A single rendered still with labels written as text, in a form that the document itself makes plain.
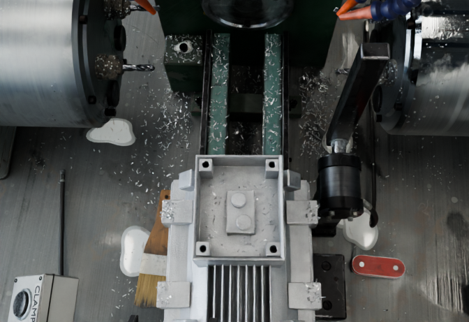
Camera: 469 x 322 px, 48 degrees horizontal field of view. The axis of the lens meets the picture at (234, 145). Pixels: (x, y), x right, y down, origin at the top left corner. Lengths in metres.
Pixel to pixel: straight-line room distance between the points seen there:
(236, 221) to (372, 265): 0.39
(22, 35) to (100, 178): 0.36
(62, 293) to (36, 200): 0.36
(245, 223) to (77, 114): 0.29
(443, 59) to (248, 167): 0.27
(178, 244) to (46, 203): 0.40
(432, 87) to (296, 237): 0.25
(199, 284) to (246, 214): 0.10
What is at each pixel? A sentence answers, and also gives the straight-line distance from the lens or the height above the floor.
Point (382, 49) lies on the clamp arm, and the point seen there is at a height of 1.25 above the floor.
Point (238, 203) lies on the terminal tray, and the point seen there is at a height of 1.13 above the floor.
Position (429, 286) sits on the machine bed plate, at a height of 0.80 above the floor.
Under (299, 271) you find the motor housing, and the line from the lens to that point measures 0.67.
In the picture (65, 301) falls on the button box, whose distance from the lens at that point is 0.70.
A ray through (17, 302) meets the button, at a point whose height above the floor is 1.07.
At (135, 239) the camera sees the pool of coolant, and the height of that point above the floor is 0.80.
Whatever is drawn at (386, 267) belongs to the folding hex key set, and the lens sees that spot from 0.94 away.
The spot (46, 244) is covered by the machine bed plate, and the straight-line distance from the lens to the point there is 1.00.
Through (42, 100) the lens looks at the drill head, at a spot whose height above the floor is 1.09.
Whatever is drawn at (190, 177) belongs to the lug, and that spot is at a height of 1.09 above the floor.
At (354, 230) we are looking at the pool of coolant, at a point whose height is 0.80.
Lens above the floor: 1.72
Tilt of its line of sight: 70 degrees down
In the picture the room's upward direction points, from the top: 4 degrees counter-clockwise
